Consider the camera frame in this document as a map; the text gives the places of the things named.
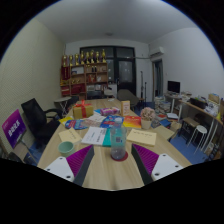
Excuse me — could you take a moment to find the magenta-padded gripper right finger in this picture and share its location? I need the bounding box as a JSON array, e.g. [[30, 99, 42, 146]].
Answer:
[[130, 143, 184, 186]]

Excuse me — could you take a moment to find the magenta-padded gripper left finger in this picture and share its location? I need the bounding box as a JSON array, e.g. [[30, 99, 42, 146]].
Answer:
[[43, 144, 95, 187]]

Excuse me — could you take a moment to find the clear plastic water bottle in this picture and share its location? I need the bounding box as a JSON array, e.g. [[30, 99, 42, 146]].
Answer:
[[110, 116, 128, 161]]

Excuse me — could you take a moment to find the pale green cup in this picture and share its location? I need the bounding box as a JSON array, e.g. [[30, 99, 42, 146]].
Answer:
[[57, 140, 76, 158]]

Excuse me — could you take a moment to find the large kraft paper envelope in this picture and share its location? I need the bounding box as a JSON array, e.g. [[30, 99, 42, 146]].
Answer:
[[126, 128, 158, 147]]

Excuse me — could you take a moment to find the flat round red coaster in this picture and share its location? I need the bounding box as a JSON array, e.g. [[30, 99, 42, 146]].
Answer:
[[110, 150, 129, 163]]

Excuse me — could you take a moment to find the blue plastic packet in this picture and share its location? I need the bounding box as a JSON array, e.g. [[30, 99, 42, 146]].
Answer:
[[64, 119, 89, 131]]

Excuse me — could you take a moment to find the white printed booklet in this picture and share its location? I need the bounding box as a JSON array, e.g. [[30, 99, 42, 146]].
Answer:
[[80, 126, 108, 147]]

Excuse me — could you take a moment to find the white round stool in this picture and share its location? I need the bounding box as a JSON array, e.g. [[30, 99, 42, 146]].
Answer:
[[186, 124, 204, 148]]

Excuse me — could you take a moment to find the small wooden stool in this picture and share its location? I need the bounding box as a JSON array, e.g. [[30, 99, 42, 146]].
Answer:
[[179, 116, 200, 138]]

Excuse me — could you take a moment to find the black office chair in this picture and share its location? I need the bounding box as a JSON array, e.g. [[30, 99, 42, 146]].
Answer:
[[20, 97, 63, 149]]

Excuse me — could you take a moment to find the orange red book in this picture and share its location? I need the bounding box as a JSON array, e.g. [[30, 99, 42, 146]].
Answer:
[[122, 115, 143, 130]]

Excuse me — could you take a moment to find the potted flower bouquet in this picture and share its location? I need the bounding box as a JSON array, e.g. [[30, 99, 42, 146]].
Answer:
[[139, 106, 157, 131]]

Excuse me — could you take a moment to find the teal book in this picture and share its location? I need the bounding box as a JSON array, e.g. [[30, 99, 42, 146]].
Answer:
[[101, 127, 113, 148]]

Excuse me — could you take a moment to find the stack of books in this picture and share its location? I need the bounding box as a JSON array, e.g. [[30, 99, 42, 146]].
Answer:
[[154, 96, 173, 116]]

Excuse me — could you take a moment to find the purple sign board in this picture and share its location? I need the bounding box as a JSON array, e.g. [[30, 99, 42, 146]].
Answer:
[[1, 108, 27, 150]]

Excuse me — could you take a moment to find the yellow gift box, red ribbon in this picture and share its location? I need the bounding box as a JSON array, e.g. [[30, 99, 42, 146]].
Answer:
[[72, 99, 95, 120]]

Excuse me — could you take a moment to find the cluttered wooden side desk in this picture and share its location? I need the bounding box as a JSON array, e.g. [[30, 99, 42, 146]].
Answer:
[[164, 91, 224, 158]]

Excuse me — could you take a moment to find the small round side table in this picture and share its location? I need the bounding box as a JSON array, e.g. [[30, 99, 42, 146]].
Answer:
[[53, 96, 73, 116]]

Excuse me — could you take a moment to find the blue illustrated book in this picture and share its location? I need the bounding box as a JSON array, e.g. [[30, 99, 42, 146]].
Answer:
[[99, 115, 125, 129]]

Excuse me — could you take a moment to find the small upright carton box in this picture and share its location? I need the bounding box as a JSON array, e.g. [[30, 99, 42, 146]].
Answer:
[[120, 100, 131, 117]]

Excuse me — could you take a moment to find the pink patterned box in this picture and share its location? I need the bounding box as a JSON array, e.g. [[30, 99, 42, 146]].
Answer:
[[100, 106, 121, 117]]

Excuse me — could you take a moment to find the beige armchair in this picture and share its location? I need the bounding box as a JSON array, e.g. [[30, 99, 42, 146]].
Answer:
[[116, 88, 140, 109]]

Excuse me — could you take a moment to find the black computer monitor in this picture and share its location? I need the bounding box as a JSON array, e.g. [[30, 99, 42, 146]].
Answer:
[[167, 80, 181, 94]]

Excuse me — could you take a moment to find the wooden shelf unit with trophies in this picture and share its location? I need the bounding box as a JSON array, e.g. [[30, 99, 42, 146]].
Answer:
[[59, 48, 110, 98]]

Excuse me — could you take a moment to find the black glass double door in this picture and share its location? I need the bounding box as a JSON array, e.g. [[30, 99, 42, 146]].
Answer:
[[79, 45, 137, 96]]

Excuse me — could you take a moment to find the white wall air conditioner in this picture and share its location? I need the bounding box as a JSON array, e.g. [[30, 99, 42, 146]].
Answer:
[[148, 46, 166, 58]]

